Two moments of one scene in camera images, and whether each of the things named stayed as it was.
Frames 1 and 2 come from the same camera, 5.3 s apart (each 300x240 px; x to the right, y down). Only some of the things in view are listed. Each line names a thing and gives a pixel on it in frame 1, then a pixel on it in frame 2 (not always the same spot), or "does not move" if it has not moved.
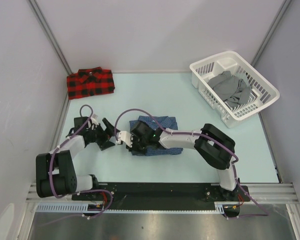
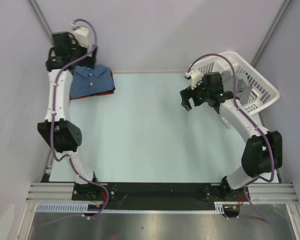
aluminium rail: x=262 y=193 does not move
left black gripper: x=105 y=137 → x=89 y=62
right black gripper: x=134 y=148 → x=188 y=93
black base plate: x=161 y=195 does not move
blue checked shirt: x=157 y=122 → x=88 y=81
